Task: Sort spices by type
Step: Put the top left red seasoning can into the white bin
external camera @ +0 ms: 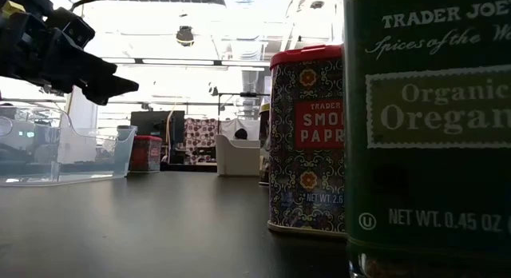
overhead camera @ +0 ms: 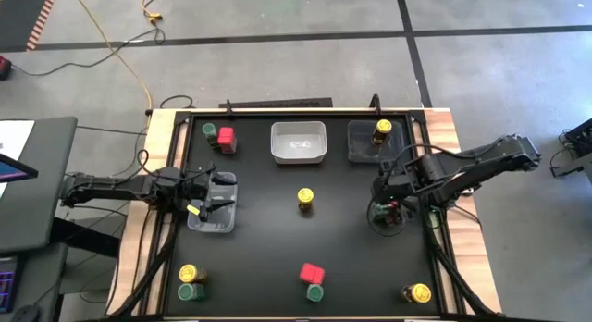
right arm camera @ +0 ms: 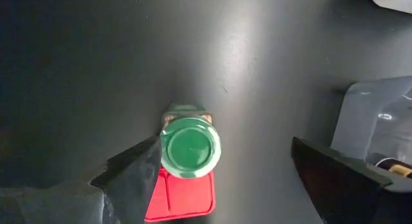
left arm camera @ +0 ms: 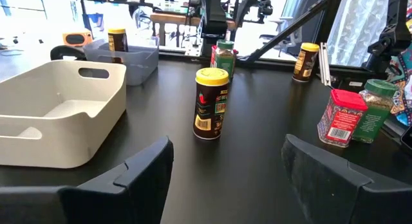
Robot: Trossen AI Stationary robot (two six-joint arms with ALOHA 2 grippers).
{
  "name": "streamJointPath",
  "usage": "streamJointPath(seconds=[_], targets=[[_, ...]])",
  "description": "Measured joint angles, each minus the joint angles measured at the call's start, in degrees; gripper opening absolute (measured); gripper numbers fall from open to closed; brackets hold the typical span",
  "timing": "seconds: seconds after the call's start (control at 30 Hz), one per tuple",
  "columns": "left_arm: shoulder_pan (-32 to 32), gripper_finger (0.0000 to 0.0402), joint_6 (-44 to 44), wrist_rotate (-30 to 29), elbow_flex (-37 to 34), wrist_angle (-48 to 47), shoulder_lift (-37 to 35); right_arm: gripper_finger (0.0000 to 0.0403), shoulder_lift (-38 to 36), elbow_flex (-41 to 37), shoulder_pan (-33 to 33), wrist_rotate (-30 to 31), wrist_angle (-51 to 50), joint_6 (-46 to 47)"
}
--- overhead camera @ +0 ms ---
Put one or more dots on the grey desk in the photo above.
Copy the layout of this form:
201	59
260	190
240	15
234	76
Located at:
41	211

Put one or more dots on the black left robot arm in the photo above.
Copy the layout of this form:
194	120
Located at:
111	187

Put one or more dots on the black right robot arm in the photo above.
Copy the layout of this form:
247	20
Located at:
485	164

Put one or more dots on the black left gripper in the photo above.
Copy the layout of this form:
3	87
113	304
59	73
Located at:
196	192

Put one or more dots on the clear plastic bin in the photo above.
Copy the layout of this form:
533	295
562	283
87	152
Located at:
217	222
361	146

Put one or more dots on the black rectangular floor mat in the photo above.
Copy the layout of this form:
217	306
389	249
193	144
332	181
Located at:
276	102

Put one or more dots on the white plastic bin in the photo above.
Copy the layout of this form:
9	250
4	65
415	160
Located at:
296	156

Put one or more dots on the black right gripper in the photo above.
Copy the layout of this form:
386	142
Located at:
398	183

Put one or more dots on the red-lid smoked paprika tin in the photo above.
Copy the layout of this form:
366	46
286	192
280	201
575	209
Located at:
226	137
311	272
394	211

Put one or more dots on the yellow tag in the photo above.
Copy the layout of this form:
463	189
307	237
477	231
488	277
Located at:
193	209

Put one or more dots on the black striped-edge floor mat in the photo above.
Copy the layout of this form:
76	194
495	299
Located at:
18	16

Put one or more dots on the red power box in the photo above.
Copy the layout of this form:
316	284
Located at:
3	67

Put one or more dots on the black table clamp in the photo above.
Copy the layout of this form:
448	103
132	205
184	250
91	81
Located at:
375	104
228	108

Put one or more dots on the tablet screen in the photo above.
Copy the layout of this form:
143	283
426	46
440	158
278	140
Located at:
14	170

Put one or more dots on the yellow-lid brown spice can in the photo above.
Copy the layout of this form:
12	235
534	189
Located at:
188	273
305	195
383	126
421	293

